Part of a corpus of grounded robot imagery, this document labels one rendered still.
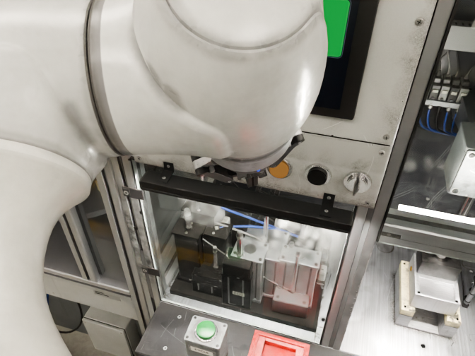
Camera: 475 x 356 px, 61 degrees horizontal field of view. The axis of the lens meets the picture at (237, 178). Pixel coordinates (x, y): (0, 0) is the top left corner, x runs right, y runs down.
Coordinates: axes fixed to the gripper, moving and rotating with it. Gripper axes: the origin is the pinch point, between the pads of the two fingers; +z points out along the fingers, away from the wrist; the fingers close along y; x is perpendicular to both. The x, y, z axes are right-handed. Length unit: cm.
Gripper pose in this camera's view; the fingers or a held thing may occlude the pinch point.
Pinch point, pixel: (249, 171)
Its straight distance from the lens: 57.6
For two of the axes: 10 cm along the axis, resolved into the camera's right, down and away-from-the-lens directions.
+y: -9.5, 3.1, -0.2
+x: 3.1, 9.3, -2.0
